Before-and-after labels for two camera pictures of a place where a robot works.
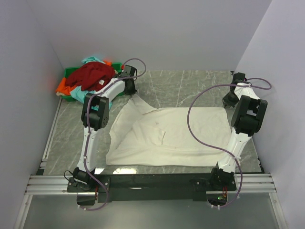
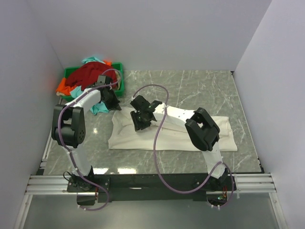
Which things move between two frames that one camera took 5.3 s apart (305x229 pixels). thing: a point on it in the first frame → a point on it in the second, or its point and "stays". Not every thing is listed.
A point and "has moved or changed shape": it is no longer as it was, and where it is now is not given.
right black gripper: [226, 102] → [137, 125]
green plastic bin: [117, 67] stays
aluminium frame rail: [47, 184] stays
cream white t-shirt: [188, 136] has moved or changed shape
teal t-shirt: [77, 94] stays
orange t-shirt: [65, 88] stays
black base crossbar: [184, 187] stays
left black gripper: [133, 91] → [115, 105]
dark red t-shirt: [91, 76] stays
